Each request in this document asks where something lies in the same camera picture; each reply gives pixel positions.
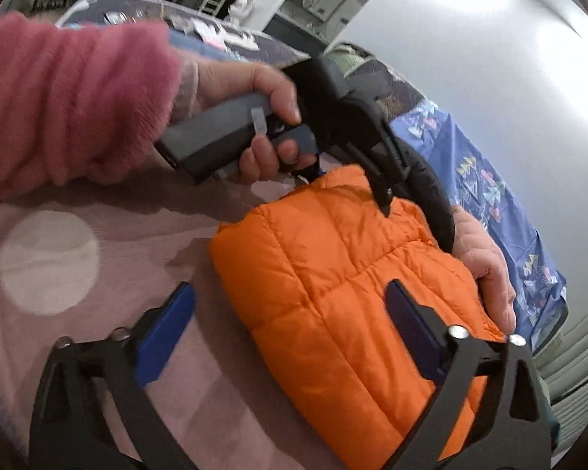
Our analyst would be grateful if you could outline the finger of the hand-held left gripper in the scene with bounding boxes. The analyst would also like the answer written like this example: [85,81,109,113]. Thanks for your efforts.
[363,108,405,219]

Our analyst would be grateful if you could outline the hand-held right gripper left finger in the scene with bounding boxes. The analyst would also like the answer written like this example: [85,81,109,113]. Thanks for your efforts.
[28,281,197,470]

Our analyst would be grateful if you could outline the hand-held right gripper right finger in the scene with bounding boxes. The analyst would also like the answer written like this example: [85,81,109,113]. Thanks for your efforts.
[385,279,554,470]

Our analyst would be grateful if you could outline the orange hooded puffer jacket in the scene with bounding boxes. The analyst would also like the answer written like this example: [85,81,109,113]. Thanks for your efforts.
[210,164,508,470]

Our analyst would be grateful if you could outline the person's left forearm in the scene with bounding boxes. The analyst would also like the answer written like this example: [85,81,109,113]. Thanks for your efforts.
[0,12,199,206]

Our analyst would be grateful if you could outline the person's left hand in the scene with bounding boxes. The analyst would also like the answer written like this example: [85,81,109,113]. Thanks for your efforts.
[176,56,305,184]

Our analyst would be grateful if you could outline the blue tree print sheet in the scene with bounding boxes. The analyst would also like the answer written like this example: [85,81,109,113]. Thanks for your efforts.
[389,100,569,348]

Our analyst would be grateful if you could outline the pink polka dot blanket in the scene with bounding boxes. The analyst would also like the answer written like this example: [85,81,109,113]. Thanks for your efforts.
[0,157,354,470]

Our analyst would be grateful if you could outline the green ribbed pillow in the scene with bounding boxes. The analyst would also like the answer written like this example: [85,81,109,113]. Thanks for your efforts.
[330,45,373,76]

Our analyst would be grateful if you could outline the dark cabinet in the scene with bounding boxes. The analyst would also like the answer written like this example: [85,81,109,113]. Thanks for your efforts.
[265,14,334,45]

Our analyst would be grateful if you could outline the grey green sofa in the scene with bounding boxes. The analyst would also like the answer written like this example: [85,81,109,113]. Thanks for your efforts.
[532,255,588,456]

